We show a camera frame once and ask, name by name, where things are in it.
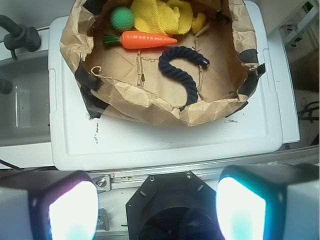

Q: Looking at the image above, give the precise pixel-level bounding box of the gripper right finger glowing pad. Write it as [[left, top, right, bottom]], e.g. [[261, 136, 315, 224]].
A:
[[215, 163, 320, 240]]

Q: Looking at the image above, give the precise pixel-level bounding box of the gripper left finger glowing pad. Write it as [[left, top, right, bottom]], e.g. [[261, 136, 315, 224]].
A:
[[0, 170, 99, 240]]

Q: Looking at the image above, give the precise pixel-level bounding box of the clear plastic bin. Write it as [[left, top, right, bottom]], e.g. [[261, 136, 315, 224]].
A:
[[0, 53, 52, 148]]

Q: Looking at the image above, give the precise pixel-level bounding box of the brown paper bag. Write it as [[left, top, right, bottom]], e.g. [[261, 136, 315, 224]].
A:
[[60, 0, 265, 127]]

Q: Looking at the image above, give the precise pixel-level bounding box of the black clamp knob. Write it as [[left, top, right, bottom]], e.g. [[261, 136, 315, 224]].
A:
[[0, 14, 42, 60]]

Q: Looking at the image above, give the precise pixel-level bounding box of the orange plastic carrot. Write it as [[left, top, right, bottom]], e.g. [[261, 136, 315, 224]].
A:
[[102, 30, 178, 50]]

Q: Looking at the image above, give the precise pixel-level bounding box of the yellow rubber duck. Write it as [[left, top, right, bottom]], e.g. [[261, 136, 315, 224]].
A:
[[191, 12, 206, 35]]

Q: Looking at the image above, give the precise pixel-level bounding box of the green knitted ball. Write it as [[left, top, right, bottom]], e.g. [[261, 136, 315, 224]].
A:
[[110, 6, 134, 32]]

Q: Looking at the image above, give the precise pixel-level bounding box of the yellow cloth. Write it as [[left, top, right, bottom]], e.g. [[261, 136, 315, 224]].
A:
[[130, 0, 193, 36]]

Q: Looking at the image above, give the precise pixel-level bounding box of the aluminium rail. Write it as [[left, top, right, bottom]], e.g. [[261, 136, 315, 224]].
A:
[[88, 145, 320, 192]]

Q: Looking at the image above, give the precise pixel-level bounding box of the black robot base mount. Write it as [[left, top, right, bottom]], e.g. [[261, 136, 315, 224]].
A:
[[125, 171, 224, 240]]

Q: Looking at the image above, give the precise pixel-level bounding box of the dark blue rope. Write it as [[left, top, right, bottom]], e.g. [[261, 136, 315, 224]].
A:
[[158, 46, 210, 112]]

